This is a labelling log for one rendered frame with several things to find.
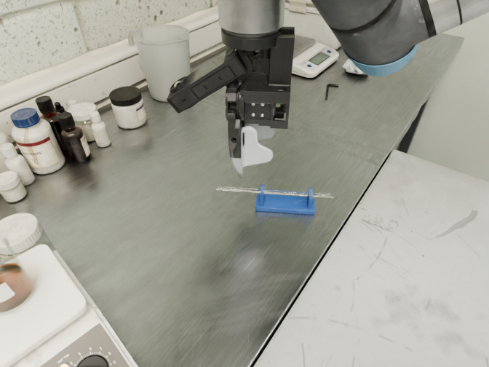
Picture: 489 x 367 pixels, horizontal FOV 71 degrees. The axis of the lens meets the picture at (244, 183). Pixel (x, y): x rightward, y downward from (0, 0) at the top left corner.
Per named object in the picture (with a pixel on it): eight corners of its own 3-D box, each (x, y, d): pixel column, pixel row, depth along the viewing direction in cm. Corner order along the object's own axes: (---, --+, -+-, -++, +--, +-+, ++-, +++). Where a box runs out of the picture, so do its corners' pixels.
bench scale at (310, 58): (311, 81, 95) (313, 65, 91) (236, 60, 106) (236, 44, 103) (340, 60, 106) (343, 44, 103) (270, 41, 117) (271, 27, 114)
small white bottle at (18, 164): (38, 178, 64) (20, 143, 59) (26, 188, 62) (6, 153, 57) (25, 174, 65) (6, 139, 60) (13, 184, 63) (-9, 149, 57)
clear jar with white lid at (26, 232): (30, 246, 53) (5, 210, 47) (67, 250, 52) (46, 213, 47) (5, 280, 48) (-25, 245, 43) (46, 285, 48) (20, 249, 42)
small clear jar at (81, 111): (89, 145, 72) (80, 119, 67) (71, 137, 74) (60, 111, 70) (110, 132, 76) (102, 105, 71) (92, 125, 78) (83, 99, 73)
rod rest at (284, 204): (313, 201, 60) (316, 186, 57) (314, 215, 57) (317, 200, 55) (256, 197, 60) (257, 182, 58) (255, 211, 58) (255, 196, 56)
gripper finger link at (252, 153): (271, 188, 50) (273, 130, 45) (231, 186, 50) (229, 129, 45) (271, 178, 53) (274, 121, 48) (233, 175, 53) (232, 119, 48)
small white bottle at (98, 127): (111, 139, 74) (102, 108, 69) (110, 146, 72) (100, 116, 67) (97, 140, 73) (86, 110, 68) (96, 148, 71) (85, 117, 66)
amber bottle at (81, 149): (75, 165, 67) (57, 123, 60) (68, 156, 69) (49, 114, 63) (94, 157, 69) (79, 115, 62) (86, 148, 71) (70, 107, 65)
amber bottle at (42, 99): (78, 141, 73) (60, 94, 66) (66, 154, 70) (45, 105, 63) (60, 138, 74) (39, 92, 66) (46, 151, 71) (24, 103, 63)
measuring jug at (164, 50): (121, 94, 89) (106, 34, 79) (153, 75, 97) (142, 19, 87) (181, 111, 83) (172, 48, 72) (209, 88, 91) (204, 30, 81)
